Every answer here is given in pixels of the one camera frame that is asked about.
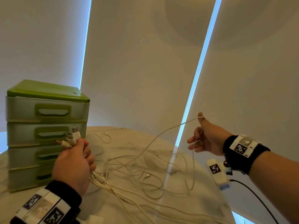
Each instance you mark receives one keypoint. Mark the person's left hand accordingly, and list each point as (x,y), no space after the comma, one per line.
(72,165)

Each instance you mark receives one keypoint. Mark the person's right hand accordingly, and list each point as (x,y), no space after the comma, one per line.
(211,139)

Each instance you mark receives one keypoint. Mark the person's right thumb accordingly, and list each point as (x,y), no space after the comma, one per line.
(202,121)

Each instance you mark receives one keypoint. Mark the person's left fingers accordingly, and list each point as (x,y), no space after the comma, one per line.
(90,159)

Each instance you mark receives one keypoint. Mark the person's right forearm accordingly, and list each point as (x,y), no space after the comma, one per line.
(275,177)

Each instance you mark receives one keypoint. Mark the black wrist band with markers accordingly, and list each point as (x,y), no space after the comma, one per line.
(67,191)
(236,160)

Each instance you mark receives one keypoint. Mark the white roller blind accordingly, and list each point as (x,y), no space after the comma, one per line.
(144,67)
(252,79)
(42,39)

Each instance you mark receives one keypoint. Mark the green plastic drawer unit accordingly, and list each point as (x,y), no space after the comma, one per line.
(46,90)

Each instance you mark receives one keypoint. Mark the white wrist camera with marker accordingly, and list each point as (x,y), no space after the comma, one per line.
(218,173)

